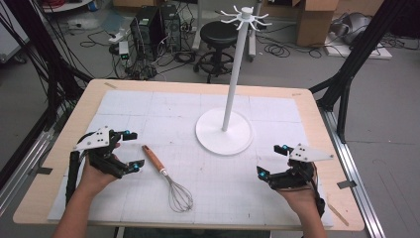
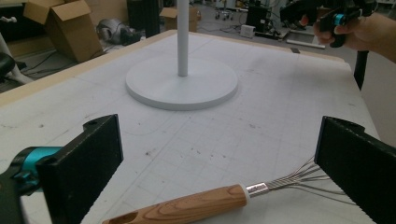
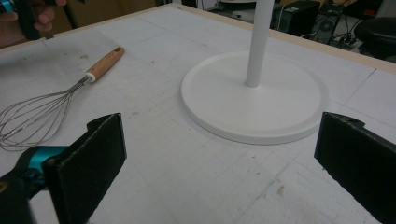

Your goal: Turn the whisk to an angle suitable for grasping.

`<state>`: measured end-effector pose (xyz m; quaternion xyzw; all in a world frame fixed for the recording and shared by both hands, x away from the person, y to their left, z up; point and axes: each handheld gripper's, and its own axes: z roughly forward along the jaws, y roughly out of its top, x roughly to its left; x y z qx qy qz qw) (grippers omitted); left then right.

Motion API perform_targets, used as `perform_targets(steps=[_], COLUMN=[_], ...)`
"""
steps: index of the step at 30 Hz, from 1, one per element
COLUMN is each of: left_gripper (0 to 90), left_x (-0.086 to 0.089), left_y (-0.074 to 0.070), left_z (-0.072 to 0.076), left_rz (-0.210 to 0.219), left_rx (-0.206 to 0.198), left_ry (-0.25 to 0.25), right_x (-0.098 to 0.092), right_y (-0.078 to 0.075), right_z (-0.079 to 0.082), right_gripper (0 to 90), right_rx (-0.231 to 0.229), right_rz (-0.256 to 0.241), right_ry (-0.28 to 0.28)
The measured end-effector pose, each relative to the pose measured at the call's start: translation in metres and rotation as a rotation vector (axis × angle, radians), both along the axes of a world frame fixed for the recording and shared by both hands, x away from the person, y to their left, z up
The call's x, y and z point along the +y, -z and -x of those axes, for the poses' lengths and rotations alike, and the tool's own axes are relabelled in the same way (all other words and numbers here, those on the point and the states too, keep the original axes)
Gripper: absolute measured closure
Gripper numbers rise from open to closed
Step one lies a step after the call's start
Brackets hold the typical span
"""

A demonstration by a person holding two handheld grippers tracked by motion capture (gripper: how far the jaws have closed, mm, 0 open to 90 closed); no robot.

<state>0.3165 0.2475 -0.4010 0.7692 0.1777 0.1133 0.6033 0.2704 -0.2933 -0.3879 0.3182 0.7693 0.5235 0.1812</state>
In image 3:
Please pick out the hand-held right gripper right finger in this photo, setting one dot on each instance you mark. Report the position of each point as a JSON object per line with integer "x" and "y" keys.
{"x": 358, "y": 161}

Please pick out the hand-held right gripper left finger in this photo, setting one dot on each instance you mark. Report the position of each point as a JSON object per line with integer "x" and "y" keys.
{"x": 87, "y": 168}

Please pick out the white utensil stand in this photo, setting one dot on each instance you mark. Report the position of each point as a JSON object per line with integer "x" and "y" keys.
{"x": 258, "y": 46}

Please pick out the white grid mat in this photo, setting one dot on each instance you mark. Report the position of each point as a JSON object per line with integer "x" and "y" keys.
{"x": 186, "y": 186}

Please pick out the black round stool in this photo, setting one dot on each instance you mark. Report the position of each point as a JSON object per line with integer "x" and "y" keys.
{"x": 376, "y": 34}

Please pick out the black computer tower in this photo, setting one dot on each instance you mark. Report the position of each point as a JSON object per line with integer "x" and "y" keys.
{"x": 327, "y": 26}
{"x": 295, "y": 17}

